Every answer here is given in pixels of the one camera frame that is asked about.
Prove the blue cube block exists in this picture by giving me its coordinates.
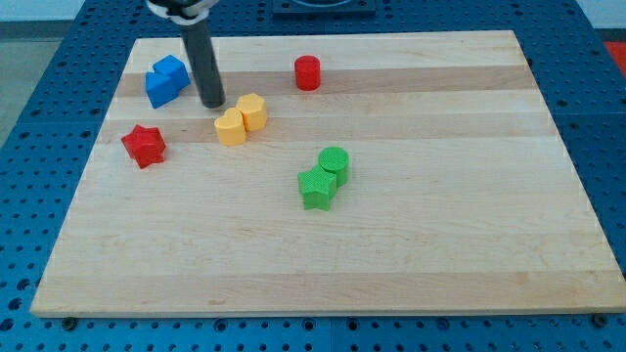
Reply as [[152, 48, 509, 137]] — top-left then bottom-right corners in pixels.
[[153, 55, 191, 91]]

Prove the light wooden board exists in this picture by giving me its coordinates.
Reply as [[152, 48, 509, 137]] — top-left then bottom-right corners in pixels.
[[30, 30, 625, 318]]

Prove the green star block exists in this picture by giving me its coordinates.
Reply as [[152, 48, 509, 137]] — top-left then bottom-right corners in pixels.
[[297, 165, 337, 211]]

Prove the green cylinder block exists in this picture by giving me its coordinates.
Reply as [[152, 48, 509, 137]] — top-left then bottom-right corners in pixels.
[[318, 147, 350, 188]]

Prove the yellow heart block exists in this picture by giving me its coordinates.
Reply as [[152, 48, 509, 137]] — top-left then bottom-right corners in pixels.
[[213, 108, 246, 147]]

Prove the yellow hexagon block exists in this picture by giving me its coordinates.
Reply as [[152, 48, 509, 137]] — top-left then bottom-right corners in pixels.
[[236, 93, 268, 132]]

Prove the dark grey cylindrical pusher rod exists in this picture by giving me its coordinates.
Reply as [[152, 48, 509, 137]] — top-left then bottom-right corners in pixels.
[[181, 20, 226, 109]]

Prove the white and black rod mount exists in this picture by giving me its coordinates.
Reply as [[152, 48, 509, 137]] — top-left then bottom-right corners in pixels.
[[146, 0, 219, 23]]

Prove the red star block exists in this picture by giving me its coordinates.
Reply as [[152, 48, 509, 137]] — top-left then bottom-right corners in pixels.
[[121, 125, 166, 169]]

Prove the red cylinder block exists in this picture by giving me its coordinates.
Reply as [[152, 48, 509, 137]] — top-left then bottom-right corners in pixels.
[[294, 55, 321, 91]]

